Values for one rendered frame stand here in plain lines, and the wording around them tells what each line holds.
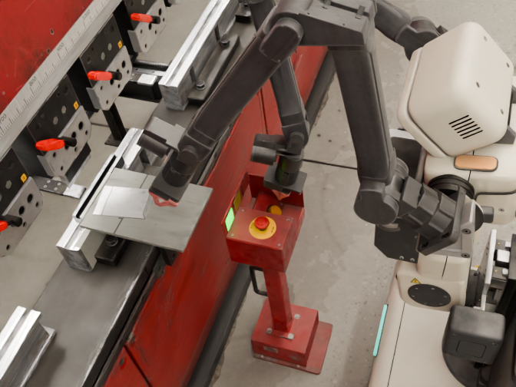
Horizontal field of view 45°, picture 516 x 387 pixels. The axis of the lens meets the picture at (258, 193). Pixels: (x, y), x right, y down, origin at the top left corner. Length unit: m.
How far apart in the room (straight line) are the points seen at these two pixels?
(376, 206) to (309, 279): 1.39
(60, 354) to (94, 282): 0.19
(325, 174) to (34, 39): 1.77
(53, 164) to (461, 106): 0.78
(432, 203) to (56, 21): 0.77
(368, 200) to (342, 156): 1.76
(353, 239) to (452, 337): 1.06
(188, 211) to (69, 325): 0.37
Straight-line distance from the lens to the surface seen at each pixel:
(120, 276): 1.52
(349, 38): 0.84
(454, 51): 1.17
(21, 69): 1.20
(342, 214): 2.61
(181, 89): 1.81
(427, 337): 2.04
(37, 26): 1.23
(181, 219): 1.42
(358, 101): 0.93
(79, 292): 1.54
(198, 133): 1.11
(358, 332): 2.34
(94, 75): 1.32
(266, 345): 2.21
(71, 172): 1.43
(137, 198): 1.48
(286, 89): 1.42
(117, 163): 1.58
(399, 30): 1.37
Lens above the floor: 2.11
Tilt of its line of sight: 51 degrees down
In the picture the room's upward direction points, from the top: 10 degrees counter-clockwise
